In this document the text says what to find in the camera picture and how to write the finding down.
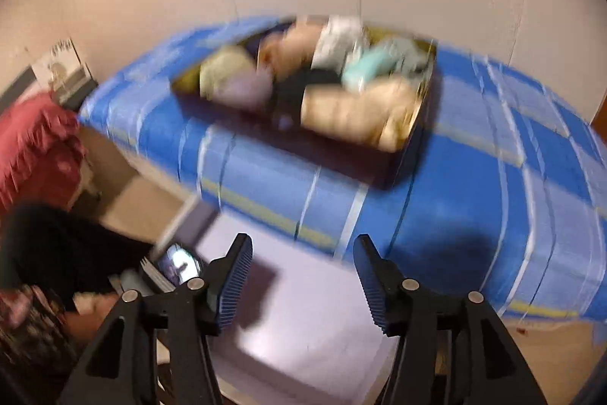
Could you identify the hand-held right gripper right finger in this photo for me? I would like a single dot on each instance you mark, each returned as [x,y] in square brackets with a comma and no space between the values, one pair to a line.
[374,286]

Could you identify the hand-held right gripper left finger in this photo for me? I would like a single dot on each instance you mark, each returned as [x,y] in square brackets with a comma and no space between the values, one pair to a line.
[234,286]

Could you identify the white drawer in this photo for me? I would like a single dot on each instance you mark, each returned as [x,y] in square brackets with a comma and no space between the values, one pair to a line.
[308,315]

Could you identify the dark red box gold inside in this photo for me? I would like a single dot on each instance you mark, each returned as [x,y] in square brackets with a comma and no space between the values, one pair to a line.
[332,156]

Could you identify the beige cloth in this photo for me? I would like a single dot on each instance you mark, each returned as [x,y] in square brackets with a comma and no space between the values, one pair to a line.
[355,111]

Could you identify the white patterned cloth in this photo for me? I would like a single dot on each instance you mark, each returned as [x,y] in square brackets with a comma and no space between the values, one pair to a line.
[337,39]

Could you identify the person's left forearm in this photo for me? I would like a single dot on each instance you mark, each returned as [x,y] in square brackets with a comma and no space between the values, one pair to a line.
[57,253]

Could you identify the blue plaid blanket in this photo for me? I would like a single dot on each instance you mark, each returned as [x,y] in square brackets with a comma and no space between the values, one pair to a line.
[450,167]

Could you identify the person's patterned garment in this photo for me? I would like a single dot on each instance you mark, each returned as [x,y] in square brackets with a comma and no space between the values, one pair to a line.
[28,329]

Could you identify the red cloth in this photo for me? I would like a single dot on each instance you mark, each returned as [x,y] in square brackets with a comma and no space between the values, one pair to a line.
[38,149]

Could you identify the white printed poster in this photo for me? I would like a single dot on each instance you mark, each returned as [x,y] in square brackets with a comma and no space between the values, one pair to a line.
[59,63]

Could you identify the dark grey frame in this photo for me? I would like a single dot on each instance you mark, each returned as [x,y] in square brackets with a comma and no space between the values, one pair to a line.
[16,84]

